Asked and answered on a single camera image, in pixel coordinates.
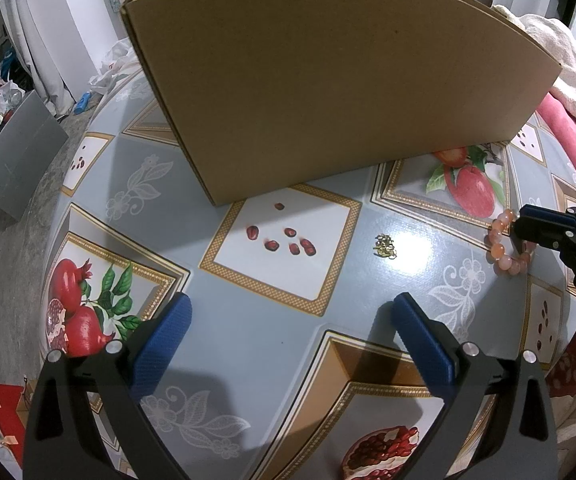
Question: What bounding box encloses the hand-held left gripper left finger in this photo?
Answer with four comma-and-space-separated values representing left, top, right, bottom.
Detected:
22, 292, 193, 480

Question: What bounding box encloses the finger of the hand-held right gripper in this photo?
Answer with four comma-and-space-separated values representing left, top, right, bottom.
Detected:
510, 222, 576, 256
517, 204, 576, 233

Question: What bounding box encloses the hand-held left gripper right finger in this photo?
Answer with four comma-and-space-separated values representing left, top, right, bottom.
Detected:
393, 292, 561, 480

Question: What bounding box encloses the orange bead bracelet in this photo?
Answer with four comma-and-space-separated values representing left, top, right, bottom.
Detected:
485, 210, 536, 277

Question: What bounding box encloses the brown cardboard box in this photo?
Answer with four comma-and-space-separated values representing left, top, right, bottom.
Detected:
120, 0, 564, 207

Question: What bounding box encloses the small cardboard box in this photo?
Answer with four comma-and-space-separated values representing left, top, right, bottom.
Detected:
16, 379, 38, 406

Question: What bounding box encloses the white fleece blanket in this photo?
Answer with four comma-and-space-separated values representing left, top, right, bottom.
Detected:
492, 4, 576, 133

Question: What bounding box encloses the red bag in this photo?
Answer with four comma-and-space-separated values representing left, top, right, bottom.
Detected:
0, 381, 28, 466

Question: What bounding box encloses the grey board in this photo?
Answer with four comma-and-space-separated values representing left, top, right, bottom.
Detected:
0, 91, 71, 221

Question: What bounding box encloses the white plastic bag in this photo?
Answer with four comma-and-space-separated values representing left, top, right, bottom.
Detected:
90, 40, 136, 93

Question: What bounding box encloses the pile of plastic bags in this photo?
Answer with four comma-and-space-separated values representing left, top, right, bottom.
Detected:
0, 80, 26, 121

